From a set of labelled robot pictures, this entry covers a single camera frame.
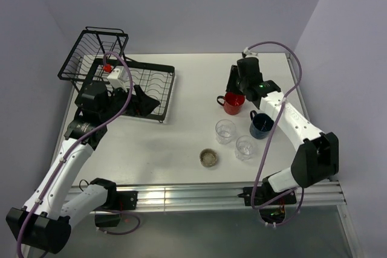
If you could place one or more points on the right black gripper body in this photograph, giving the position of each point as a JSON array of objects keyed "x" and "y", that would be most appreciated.
[{"x": 241, "y": 84}]

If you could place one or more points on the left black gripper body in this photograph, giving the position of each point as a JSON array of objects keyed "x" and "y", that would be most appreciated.
[{"x": 117, "y": 103}]

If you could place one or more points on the red mug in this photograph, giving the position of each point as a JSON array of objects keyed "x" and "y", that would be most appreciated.
[{"x": 231, "y": 103}]

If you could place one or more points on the clear plastic cup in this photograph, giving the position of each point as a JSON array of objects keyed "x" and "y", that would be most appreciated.
[
  {"x": 225, "y": 131},
  {"x": 245, "y": 148}
]

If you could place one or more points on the dark blue mug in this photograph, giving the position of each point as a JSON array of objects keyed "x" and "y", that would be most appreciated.
[{"x": 260, "y": 126}]

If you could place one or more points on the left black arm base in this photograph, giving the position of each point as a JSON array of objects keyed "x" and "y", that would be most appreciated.
[{"x": 122, "y": 201}]

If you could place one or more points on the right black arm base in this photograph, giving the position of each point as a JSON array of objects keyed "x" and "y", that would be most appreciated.
[{"x": 264, "y": 194}]

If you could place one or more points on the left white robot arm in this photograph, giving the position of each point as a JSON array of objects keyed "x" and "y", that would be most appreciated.
[{"x": 46, "y": 220}]

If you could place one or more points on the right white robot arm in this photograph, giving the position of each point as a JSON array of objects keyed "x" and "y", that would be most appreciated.
[{"x": 317, "y": 153}]

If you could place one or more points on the small brown round lid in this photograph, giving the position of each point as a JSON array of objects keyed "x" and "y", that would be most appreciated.
[{"x": 208, "y": 158}]

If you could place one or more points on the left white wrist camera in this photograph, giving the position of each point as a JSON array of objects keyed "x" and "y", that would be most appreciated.
[{"x": 118, "y": 77}]

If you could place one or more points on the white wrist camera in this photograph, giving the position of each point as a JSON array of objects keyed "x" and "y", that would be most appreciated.
[
  {"x": 247, "y": 52},
  {"x": 118, "y": 77}
]

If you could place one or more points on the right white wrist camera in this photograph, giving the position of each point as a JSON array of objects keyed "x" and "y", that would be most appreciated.
[{"x": 247, "y": 52}]

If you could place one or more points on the black wire dish rack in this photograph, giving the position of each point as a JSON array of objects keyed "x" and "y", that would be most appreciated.
[{"x": 84, "y": 65}]

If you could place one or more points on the aluminium mounting rail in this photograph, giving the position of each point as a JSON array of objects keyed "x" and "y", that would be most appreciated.
[{"x": 221, "y": 196}]

